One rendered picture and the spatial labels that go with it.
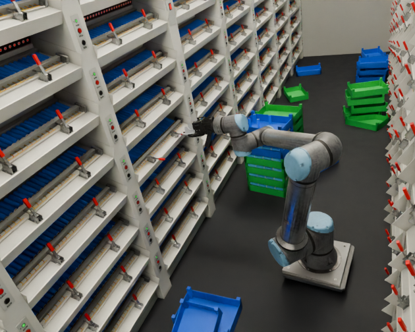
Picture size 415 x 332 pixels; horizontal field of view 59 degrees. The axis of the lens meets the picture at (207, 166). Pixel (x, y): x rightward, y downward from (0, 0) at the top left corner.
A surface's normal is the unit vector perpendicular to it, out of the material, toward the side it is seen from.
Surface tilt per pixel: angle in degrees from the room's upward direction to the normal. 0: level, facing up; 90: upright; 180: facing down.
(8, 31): 111
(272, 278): 0
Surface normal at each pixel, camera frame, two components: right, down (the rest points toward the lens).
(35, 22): 0.91, 0.36
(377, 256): -0.18, -0.84
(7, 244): 0.17, -0.76
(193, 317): -0.29, -0.63
